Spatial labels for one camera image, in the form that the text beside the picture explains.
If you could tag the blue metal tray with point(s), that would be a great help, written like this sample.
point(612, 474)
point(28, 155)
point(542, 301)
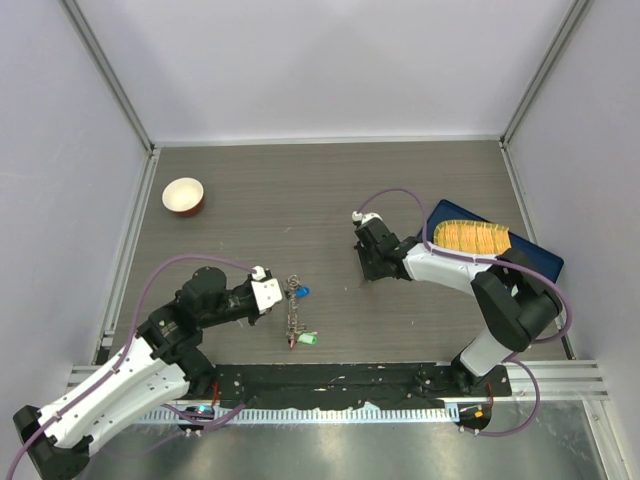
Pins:
point(545, 262)

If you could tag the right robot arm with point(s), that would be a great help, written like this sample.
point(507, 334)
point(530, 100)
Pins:
point(516, 302)

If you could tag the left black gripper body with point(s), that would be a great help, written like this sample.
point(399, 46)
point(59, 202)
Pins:
point(237, 304)

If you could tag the red white bowl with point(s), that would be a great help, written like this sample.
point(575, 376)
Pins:
point(183, 196)

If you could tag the blue key tag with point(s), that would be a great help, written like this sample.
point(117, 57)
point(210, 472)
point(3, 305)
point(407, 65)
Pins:
point(302, 292)

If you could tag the black mounting plate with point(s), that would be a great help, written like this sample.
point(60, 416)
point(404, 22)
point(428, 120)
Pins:
point(388, 386)

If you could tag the yellow bamboo basket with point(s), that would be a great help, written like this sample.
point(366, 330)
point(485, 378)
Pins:
point(474, 237)

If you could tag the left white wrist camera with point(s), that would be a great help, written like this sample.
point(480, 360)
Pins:
point(266, 290)

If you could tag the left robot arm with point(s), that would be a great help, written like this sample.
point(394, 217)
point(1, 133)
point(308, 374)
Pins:
point(161, 362)

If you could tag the white slotted cable duct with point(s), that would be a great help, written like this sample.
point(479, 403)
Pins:
point(368, 414)

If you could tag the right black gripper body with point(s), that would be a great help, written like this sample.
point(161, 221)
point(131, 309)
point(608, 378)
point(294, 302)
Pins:
point(371, 268)

